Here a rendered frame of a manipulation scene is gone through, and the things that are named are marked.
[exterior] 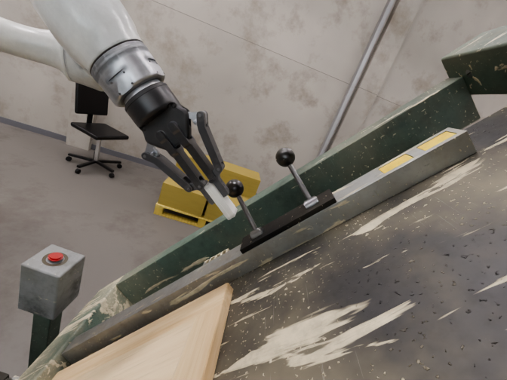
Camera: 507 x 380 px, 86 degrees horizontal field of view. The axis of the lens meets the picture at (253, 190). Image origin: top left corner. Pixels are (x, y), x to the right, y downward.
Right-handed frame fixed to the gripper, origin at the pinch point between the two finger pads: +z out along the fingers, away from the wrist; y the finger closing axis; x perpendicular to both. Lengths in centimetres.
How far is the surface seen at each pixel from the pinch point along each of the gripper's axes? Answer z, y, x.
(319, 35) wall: -43, 107, 387
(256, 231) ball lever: 9.8, 0.4, 3.9
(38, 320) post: 7, -87, 23
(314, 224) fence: 13.3, 10.6, 2.0
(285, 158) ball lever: 1.5, 12.1, 7.8
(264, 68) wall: -51, 22, 376
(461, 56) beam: 6, 53, 24
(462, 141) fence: 12.8, 36.7, 2.0
